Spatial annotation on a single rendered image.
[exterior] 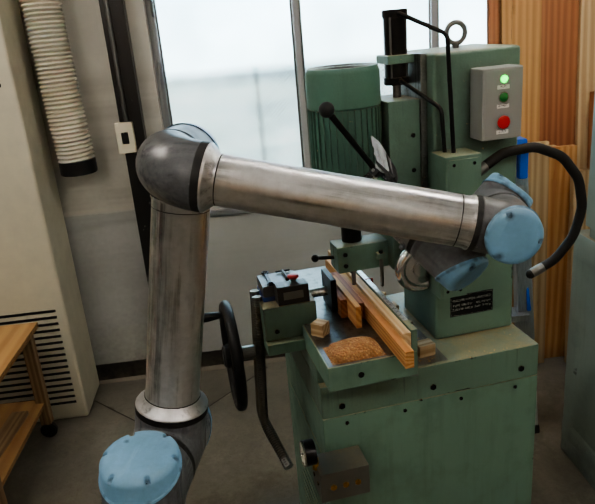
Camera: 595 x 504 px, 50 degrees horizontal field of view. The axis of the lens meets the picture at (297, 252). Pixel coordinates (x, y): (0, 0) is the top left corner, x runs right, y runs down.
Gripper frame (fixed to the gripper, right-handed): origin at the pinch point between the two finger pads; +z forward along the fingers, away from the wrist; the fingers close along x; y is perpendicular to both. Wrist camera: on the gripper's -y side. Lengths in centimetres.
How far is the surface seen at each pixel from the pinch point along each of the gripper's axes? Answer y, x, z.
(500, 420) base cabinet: -62, 13, -52
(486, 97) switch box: -13.0, -33.7, -5.2
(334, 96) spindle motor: -2.9, -9.5, 16.1
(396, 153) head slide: -19.1, -12.4, 3.2
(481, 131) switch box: -17.6, -28.6, -8.3
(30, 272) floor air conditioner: -86, 112, 115
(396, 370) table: -25.8, 22.5, -33.2
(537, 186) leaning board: -157, -70, 16
